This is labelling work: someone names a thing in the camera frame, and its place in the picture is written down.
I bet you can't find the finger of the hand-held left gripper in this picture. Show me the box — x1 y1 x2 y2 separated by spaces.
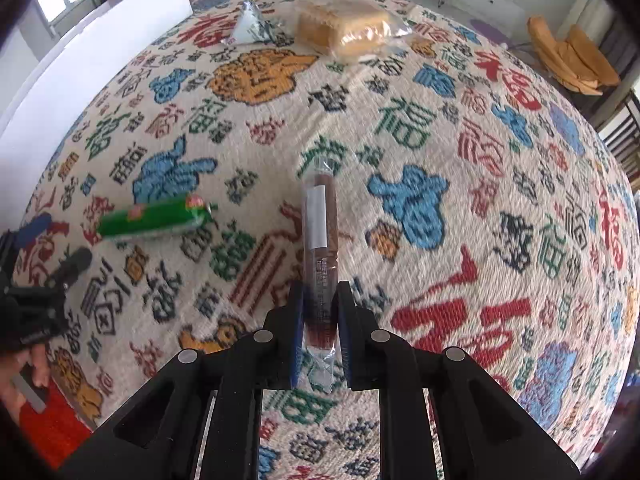
44 246 94 292
0 212 53 262

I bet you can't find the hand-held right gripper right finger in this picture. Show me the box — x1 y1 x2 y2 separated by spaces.
336 281 582 480

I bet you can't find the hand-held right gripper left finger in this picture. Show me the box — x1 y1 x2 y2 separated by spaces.
60 280 306 480

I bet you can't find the green sausage packet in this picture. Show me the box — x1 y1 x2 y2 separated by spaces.
96 194 218 241

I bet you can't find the clear brown sausage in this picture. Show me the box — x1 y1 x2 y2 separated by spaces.
297 157 341 393

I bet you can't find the person's left hand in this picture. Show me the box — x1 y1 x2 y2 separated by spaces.
0 346 52 426

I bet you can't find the person's orange clothing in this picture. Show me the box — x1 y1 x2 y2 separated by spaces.
20 375 98 468

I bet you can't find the printed woven blanket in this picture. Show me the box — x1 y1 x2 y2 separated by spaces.
10 0 633 480

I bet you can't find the white board panel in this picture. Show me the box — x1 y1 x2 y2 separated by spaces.
0 0 193 136

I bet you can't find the silver snack packet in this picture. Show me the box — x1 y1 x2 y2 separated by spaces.
230 0 282 47

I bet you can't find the bread in clear bag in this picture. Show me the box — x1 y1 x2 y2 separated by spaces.
290 0 416 59

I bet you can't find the purple floor mat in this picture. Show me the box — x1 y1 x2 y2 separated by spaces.
470 19 512 49

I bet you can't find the dark wooden chair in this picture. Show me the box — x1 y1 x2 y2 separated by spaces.
599 89 640 183

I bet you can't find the orange lounge chair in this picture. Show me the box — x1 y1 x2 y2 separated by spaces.
527 15 621 96

